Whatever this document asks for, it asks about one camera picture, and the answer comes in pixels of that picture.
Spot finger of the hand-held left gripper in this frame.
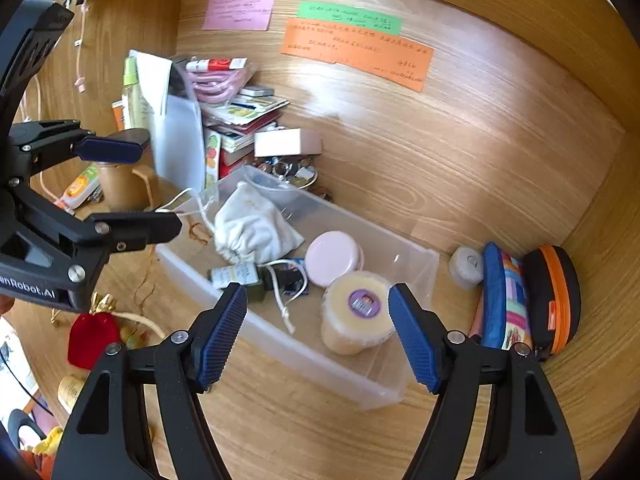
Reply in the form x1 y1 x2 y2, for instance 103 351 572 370
59 210 183 257
10 119 152 166

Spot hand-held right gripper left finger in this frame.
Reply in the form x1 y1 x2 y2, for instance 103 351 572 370
50 282 249 480

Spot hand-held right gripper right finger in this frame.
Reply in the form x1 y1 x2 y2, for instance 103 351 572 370
387 282 583 480

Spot small green label bottle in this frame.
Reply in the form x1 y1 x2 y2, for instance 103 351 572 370
209 262 266 302

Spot beige jelly cup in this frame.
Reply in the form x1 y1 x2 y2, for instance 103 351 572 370
320 270 397 356

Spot clear plastic storage bin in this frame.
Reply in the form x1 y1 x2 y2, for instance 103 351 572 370
155 165 441 411

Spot small dark blue packet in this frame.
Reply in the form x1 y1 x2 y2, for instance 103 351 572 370
272 259 310 297

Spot white drawstring cloth pouch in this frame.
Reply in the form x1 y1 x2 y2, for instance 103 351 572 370
214 182 306 266

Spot pink round jar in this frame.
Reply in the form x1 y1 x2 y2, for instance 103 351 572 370
304 231 365 288

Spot brown mug with lid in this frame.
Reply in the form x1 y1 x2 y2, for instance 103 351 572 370
95 128 158 213

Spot green orange tube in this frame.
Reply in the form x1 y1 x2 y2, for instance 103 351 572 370
52 162 101 211

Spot green spray bottle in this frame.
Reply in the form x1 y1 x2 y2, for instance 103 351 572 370
122 56 148 131

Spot translucent white file holder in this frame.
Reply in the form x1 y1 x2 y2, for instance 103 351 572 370
150 60 207 192

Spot white paper notes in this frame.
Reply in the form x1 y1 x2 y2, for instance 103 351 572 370
129 50 173 116

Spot round translucent container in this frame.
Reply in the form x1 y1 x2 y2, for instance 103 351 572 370
448 245 485 290

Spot red velvet pouch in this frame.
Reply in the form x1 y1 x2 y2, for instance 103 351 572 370
67 312 121 371

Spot blue patchwork pouch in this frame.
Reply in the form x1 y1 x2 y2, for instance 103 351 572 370
469 241 533 351

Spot fruit print box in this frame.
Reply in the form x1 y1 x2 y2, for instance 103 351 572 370
204 130 223 186

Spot wooden desk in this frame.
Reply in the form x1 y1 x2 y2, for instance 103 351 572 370
0 160 626 480

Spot black orange zip case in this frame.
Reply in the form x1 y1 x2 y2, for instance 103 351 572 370
522 245 582 361

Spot stack of books and packets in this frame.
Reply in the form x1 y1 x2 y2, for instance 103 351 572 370
202 85 291 181

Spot glass bowl with trinkets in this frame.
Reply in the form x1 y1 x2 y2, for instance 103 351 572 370
256 155 321 193

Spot small white box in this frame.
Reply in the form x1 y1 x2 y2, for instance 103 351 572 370
254 128 323 157

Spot pink paper note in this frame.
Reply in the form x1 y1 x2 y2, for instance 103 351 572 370
202 0 277 32

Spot orange paper note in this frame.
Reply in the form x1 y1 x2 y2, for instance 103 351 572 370
280 17 434 93

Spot green paper note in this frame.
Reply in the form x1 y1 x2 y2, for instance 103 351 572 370
296 1 404 36

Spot pink hanging cable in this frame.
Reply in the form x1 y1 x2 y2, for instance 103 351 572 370
72 0 90 93

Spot pink cable package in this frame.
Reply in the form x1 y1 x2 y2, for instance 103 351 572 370
172 56 258 107

